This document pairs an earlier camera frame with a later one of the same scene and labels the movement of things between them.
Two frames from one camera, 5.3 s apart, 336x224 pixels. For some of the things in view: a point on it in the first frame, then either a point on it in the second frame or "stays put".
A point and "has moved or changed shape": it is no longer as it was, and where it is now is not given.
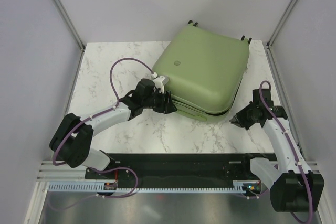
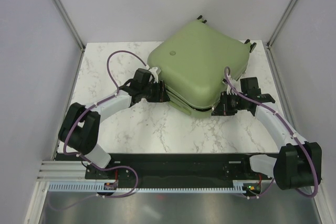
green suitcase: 203,68 has moved or changed shape
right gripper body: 245,118 -> 231,104
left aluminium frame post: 61,9 stays put
